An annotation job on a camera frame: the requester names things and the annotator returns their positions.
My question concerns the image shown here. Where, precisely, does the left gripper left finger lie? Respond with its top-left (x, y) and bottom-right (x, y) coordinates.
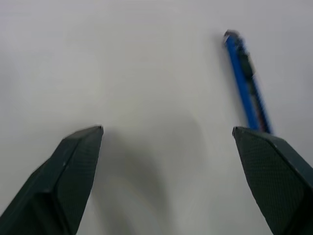
top-left (0, 125), bottom-right (104, 235)

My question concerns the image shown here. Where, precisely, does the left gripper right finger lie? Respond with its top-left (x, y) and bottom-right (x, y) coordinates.
top-left (232, 126), bottom-right (313, 235)

